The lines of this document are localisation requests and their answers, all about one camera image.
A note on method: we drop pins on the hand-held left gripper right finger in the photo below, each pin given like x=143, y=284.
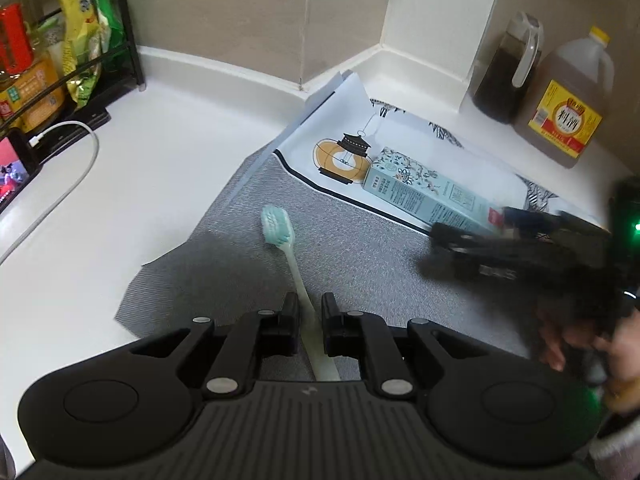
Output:
x=331, y=322

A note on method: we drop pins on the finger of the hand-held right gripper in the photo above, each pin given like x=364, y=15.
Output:
x=545, y=222
x=465, y=242

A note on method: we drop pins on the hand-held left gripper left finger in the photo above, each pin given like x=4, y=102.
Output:
x=290, y=322

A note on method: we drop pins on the teal patterned carton box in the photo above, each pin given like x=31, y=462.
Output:
x=425, y=190

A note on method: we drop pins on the teal toothbrush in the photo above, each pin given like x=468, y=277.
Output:
x=278, y=224

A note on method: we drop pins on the person's right hand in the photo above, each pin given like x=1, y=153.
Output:
x=625, y=360

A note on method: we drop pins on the grey fabric mat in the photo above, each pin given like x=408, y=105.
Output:
x=350, y=250

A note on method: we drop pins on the brown cooking wine jug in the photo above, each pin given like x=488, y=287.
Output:
x=565, y=120

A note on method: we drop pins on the dark sauce dispenser bottle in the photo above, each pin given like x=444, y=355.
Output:
x=500, y=80

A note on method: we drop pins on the black phone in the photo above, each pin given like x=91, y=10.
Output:
x=15, y=170

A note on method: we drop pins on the green snack packet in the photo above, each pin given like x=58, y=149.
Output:
x=111, y=20

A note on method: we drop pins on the yellow snack packet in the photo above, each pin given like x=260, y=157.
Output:
x=75, y=20

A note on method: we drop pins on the red label oil bottle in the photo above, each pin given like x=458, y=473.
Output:
x=20, y=40

